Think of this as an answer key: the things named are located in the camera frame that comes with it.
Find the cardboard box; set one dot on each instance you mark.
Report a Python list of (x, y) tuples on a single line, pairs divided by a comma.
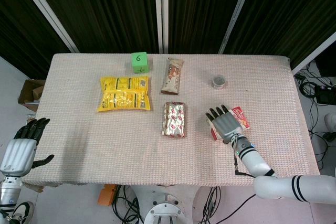
[(31, 95)]

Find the green foam cube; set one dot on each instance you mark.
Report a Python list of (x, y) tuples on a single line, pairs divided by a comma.
[(139, 62)]

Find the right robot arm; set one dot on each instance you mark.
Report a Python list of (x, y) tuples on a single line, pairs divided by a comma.
[(278, 179)]

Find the yellow snack bag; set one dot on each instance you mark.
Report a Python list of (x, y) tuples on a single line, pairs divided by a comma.
[(124, 94)]

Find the brown white snack bar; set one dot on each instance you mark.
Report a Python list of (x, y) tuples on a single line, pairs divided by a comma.
[(172, 76)]

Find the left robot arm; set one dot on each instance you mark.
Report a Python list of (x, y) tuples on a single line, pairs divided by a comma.
[(8, 195)]

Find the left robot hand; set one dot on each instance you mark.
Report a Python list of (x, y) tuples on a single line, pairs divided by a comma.
[(18, 150)]

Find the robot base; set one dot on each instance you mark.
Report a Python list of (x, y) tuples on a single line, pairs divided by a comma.
[(164, 208)]

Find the white round object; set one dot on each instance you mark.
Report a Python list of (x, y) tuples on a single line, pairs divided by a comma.
[(331, 122)]

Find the black white sneaker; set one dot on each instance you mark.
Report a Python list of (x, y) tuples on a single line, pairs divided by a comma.
[(22, 211)]

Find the black power adapter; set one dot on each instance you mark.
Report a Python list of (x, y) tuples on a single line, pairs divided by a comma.
[(325, 94)]

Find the red white snack box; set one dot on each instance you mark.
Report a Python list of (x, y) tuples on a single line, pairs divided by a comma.
[(240, 119)]

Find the pink woven tablecloth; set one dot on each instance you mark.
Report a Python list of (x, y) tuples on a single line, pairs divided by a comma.
[(168, 119)]

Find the orange device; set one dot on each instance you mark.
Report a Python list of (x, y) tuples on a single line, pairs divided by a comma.
[(105, 195)]

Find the dark curtain panel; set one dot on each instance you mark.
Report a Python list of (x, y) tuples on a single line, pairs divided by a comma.
[(23, 24), (202, 11), (286, 16), (97, 11)]

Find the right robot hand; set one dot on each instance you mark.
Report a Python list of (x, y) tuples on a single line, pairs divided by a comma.
[(226, 125)]

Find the silver red foil packet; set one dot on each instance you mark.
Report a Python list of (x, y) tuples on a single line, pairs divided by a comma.
[(175, 119)]

